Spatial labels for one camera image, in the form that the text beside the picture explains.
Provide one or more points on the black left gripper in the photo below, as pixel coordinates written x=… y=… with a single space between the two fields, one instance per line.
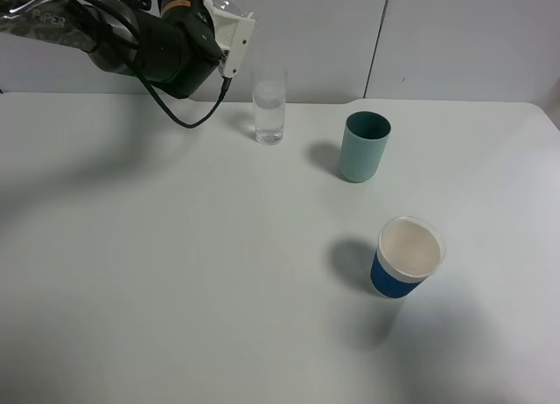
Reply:
x=178 y=50

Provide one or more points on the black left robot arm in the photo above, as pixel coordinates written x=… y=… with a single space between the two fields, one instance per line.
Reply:
x=106 y=30

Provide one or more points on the light green cup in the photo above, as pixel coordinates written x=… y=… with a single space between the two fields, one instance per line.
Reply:
x=364 y=141

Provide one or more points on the blue white paper cup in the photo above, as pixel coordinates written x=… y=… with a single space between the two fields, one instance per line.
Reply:
x=409 y=250

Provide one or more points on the tall clear glass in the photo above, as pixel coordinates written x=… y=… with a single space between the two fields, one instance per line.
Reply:
x=269 y=99

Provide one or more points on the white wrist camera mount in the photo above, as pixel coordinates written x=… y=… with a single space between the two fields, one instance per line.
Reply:
x=232 y=34

